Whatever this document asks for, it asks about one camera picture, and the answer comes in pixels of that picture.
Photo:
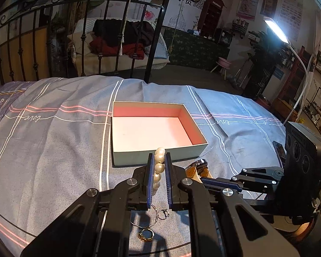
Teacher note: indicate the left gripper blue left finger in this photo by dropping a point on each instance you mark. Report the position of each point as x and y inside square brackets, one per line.
[98, 222]

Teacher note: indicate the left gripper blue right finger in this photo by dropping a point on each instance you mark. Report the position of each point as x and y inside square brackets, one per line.
[222, 223]

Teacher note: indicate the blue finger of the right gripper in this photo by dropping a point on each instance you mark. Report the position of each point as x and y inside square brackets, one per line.
[266, 176]
[221, 183]

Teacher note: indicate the tan strap wristwatch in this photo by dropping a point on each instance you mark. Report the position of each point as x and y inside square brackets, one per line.
[197, 170]

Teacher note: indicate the small gold pendant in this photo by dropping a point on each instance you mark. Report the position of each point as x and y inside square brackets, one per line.
[146, 235]

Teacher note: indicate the blue striped bed sheet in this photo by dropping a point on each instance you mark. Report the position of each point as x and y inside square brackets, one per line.
[55, 142]

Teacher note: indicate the open pink-lined gift box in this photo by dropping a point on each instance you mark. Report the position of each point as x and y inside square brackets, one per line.
[139, 128]

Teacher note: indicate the pink stool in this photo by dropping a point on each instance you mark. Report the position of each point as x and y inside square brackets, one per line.
[224, 65]

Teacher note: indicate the green patterned counter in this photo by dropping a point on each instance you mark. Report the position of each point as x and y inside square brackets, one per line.
[193, 51]

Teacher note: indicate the dark red phone-booth cabinet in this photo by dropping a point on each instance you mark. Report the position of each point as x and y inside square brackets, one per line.
[209, 17]

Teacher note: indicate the red blanket on chair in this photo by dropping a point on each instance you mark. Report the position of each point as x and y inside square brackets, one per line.
[98, 45]

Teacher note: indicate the black iron bed frame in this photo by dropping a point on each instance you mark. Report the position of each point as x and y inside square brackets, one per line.
[33, 35]

